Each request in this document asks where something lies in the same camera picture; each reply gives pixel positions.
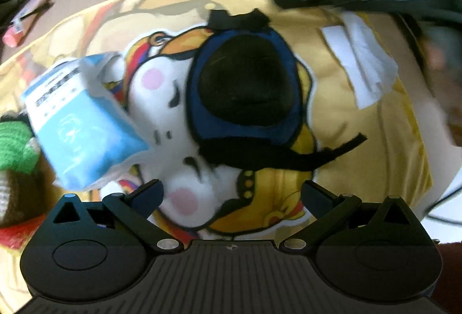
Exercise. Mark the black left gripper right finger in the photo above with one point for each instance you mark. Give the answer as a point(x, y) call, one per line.
point(331, 213)

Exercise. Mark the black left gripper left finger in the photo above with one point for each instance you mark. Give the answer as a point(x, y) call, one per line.
point(133, 211)

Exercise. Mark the blue tissue pack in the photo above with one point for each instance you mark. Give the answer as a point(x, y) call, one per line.
point(83, 131)

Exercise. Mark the white paper tissue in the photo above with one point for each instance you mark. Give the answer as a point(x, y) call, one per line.
point(372, 72)

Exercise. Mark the crocheted doll green hat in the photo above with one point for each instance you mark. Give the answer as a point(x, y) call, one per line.
point(21, 182)

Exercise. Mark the yellow cartoon print cloth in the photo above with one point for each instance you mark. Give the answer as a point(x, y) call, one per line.
point(76, 257)

